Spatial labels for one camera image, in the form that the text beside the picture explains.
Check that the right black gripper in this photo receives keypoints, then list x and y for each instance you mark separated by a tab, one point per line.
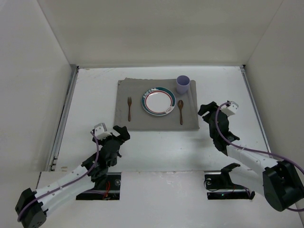
212	115

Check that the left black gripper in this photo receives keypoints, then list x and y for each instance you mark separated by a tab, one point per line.
116	137

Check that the grey cloth placemat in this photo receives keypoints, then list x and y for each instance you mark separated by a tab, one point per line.
141	120

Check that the brown wooden spoon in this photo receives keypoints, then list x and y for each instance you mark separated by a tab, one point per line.
180	106

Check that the brown wooden fork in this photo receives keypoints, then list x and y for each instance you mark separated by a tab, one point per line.
129	102

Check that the lilac plastic cup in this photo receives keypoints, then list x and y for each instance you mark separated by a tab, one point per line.
182	84

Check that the white plate green red rim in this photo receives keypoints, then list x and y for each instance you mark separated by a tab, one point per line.
158	101

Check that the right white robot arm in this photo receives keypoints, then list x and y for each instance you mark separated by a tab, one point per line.
273	176

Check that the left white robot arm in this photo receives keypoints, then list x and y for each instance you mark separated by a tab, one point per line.
34	206

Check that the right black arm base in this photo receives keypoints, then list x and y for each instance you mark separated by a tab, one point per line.
219	185

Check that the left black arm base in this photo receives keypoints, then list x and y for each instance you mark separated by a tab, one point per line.
108	188

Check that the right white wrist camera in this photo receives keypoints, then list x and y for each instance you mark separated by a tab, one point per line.
230	109

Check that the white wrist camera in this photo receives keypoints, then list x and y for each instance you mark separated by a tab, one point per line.
230	109
100	131

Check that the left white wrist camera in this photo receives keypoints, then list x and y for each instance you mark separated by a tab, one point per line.
100	131

